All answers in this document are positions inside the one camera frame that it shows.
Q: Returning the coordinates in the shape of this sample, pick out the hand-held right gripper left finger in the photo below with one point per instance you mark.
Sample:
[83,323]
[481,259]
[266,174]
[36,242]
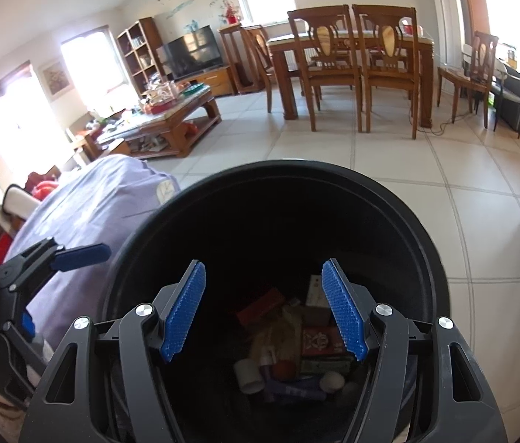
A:
[181,314]

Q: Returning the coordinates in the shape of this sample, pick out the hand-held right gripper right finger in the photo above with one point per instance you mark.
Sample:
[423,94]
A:
[345,314]

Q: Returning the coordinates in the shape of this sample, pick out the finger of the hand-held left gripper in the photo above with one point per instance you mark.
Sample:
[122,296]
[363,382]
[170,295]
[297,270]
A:
[28,327]
[84,256]

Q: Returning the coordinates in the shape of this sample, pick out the red face print milk carton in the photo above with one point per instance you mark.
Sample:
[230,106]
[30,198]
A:
[322,341]

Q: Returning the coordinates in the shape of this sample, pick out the beige white box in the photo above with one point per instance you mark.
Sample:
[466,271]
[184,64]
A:
[317,290]

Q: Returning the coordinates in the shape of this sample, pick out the green label box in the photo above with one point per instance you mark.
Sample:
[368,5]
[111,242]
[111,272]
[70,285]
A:
[326,366]

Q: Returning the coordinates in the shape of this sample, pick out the small orange round cap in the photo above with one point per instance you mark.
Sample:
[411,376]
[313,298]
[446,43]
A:
[284,371]

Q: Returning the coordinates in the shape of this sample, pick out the black round trash bin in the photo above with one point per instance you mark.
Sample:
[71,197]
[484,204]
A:
[264,203]

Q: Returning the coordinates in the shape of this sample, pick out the purple printed tablecloth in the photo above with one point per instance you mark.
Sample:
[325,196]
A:
[89,203]

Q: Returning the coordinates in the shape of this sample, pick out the red cushion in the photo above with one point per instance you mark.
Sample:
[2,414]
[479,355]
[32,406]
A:
[43,187]

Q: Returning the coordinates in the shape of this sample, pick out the wooden sofa with grey cushions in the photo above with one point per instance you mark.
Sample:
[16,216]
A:
[20,203]

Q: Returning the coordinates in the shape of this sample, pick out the wooden coffee table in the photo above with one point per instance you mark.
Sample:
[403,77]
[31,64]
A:
[181,129]

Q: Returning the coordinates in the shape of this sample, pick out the pile of small household items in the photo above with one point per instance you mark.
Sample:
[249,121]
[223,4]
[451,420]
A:
[158,97]

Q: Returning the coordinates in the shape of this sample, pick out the small framed picture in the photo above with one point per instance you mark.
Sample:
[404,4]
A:
[57,78]

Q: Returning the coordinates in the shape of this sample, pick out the wooden bookshelf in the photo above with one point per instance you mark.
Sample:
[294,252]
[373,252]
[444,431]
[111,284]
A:
[142,55]

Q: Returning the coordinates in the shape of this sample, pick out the wooden television stand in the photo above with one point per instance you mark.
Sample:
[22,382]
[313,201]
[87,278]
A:
[209,83]

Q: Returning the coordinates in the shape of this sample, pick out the black flat television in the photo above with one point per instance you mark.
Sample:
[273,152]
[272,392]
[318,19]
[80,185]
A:
[190,53]

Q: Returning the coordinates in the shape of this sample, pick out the wooden dining chair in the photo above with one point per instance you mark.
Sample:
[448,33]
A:
[389,74]
[262,64]
[329,69]
[476,74]

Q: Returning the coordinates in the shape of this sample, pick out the tall wooden plant stand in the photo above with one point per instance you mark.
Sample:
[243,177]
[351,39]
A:
[239,60]

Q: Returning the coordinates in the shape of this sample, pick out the wooden dining table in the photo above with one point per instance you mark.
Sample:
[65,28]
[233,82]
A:
[287,55]

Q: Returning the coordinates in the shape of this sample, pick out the dark bench seat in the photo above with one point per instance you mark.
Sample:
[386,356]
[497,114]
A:
[513,97]

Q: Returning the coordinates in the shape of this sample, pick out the red flower vase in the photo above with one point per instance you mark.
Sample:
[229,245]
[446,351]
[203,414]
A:
[230,13]

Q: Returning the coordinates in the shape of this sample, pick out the white standing air conditioner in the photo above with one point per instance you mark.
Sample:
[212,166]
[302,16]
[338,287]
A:
[444,14]

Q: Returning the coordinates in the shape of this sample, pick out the bird and bamboo wall decal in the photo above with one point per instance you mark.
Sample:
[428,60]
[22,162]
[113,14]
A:
[195,0]

